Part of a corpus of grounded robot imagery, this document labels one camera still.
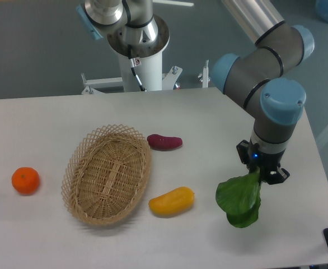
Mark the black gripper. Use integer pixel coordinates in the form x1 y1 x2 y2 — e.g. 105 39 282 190
236 139 290 185

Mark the green leafy vegetable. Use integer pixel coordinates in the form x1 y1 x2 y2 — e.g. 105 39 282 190
215 169 261 228

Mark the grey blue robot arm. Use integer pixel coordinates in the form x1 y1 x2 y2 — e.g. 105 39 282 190
76 1 315 184

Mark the woven wicker basket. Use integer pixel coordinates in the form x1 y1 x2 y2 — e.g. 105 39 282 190
62 124 152 226

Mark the yellow mango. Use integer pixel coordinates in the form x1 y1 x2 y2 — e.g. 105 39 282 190
148 187 195 217

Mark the purple sweet potato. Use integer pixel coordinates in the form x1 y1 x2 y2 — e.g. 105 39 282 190
147 134 183 151

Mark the orange tangerine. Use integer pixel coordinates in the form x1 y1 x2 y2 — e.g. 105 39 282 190
11 167 40 195

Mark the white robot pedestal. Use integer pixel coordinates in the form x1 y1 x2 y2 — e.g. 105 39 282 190
81 15 182 94

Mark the black cable on pedestal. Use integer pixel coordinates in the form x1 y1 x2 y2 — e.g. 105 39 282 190
126 44 147 92

